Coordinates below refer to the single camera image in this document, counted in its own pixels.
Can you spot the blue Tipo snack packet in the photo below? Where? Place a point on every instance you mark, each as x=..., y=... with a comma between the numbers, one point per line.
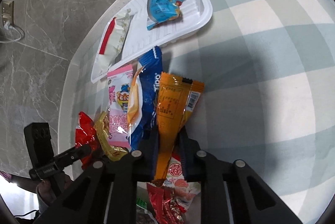
x=143, y=93

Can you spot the red white candy packet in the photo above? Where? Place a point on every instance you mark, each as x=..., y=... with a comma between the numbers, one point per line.
x=184, y=191

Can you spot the white plastic tray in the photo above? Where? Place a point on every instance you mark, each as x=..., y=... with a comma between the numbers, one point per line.
x=142, y=24

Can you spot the gold foil snack packet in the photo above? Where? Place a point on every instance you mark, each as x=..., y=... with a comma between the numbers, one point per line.
x=101, y=125

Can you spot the white red snack packet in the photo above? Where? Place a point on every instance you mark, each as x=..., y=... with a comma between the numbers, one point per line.
x=113, y=39

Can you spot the red foil snack packet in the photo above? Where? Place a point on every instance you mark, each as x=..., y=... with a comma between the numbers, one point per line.
x=85, y=134

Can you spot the checkered tablecloth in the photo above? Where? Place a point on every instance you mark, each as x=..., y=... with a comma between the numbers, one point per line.
x=268, y=70

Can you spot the green edged nut packet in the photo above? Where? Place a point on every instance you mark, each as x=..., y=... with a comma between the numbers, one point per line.
x=143, y=215

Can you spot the orange snack packet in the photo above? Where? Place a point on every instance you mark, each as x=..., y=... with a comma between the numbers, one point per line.
x=177, y=99

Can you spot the pink cartoon snack packet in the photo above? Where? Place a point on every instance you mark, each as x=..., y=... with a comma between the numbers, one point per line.
x=119, y=84

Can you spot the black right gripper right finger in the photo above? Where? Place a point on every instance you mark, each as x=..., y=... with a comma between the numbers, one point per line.
x=230, y=192

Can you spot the small red candy packet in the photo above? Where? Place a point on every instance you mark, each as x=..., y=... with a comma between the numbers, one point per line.
x=164, y=204

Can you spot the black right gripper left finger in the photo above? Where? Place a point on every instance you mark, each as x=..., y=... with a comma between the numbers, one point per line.
x=106, y=191

